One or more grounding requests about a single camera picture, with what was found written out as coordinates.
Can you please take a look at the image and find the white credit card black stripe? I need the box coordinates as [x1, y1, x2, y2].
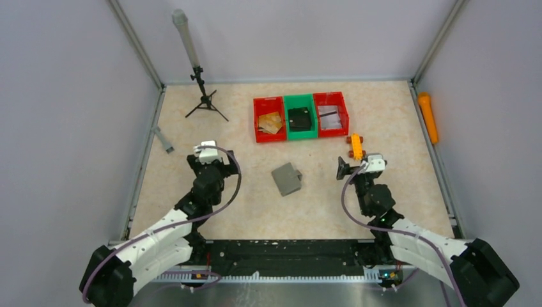
[318, 106, 340, 121]

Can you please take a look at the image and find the grey card holder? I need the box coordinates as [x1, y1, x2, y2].
[271, 162, 302, 196]

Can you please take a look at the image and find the gold credit card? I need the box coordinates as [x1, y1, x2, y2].
[258, 111, 283, 134]

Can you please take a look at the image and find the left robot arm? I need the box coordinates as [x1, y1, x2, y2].
[79, 143, 242, 306]

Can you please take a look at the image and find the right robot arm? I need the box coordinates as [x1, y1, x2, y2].
[336, 153, 520, 306]

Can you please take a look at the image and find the yellow toy brick car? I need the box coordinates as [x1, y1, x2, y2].
[346, 133, 366, 161]

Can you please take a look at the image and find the right red bin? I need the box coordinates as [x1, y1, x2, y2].
[313, 91, 350, 138]

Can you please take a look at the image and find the red bin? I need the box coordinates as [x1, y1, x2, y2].
[253, 97, 287, 143]
[313, 91, 350, 138]

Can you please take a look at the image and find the clear bag in bin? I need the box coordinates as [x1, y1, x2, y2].
[319, 118, 342, 130]

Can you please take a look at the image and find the left red bin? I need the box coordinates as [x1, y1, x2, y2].
[253, 97, 287, 143]

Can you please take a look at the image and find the green bin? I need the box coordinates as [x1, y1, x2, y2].
[283, 94, 318, 141]

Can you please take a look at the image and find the orange flashlight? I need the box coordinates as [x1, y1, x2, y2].
[417, 92, 439, 145]

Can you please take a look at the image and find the black tripod with grey tube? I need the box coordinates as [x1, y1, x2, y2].
[172, 9, 229, 122]

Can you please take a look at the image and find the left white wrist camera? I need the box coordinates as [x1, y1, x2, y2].
[193, 140, 221, 164]

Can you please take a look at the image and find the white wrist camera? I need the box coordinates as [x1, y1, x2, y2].
[193, 140, 221, 164]
[362, 153, 387, 173]

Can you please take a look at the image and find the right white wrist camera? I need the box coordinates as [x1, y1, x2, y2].
[362, 153, 387, 173]

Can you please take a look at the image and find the small grey bracket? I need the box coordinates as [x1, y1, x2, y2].
[151, 125, 174, 154]

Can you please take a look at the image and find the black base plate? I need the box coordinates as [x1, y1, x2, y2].
[186, 239, 397, 277]

